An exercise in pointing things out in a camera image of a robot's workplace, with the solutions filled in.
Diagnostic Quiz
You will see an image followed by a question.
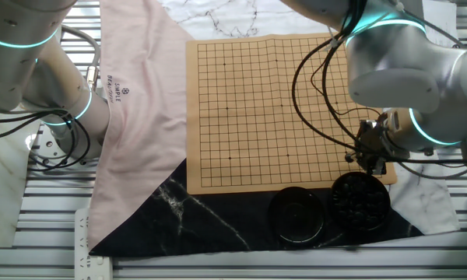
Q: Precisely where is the tan go board mat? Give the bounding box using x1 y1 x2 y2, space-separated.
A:
185 33 399 195

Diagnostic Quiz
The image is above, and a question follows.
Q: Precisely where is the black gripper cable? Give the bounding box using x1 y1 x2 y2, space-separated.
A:
387 155 467 165

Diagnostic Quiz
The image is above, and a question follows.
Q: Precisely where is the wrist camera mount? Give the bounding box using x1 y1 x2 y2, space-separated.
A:
357 118 390 135

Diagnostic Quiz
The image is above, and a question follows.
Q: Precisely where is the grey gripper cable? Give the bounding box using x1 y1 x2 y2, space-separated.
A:
396 159 467 180

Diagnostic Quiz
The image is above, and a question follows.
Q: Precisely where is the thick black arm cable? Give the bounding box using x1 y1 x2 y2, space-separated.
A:
290 0 369 155
321 0 365 147

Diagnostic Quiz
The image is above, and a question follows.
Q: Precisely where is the white marble board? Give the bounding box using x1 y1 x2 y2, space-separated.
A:
0 110 42 248

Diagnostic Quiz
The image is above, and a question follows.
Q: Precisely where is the black round bowl lid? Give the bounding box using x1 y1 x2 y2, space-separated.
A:
268 186 327 247

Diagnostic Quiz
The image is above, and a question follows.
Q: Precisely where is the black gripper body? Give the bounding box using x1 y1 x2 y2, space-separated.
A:
354 131 388 176

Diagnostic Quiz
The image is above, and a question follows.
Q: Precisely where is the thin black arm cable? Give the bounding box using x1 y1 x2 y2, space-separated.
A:
310 58 382 117

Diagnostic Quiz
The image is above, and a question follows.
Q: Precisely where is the black round stone bowl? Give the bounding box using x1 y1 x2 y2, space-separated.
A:
330 170 392 234

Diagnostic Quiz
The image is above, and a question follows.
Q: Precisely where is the white power strip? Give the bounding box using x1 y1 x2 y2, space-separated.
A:
74 208 114 280

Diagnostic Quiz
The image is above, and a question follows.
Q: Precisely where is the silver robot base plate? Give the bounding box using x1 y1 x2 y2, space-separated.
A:
29 124 102 172

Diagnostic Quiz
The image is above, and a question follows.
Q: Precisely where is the black base cable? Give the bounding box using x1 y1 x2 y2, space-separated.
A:
26 114 93 172
0 107 83 137

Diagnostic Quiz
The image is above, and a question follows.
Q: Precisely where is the pink printed cloth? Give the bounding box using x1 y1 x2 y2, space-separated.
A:
87 0 195 252

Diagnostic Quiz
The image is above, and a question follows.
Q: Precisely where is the grey hose with metal connector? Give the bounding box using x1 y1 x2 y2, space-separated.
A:
60 25 102 93

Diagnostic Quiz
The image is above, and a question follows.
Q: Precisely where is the black marble cloth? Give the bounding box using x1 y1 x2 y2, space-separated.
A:
89 157 425 257

